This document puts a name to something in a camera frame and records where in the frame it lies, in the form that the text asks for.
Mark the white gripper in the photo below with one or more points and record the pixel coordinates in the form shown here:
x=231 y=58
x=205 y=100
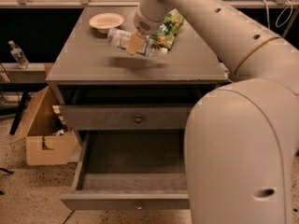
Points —
x=143 y=24

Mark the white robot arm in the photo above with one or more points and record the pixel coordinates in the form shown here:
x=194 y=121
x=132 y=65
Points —
x=240 y=139

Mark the grey drawer cabinet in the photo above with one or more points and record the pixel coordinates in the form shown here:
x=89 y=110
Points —
x=89 y=71

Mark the brass top drawer knob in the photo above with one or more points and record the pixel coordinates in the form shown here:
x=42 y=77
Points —
x=138 y=119

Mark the closed grey top drawer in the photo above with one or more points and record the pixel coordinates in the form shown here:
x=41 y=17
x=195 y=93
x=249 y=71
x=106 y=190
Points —
x=122 y=117

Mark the clear water bottle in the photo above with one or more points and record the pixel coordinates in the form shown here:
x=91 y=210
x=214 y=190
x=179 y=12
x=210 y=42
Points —
x=18 y=55

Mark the open grey middle drawer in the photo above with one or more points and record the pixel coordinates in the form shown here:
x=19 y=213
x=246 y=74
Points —
x=117 y=170

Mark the white paper bowl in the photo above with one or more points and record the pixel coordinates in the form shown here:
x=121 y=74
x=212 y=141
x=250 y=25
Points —
x=105 y=21

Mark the green chip bag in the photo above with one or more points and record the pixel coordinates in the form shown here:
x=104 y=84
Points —
x=165 y=34

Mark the cardboard box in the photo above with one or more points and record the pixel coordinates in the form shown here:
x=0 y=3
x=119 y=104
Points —
x=38 y=128

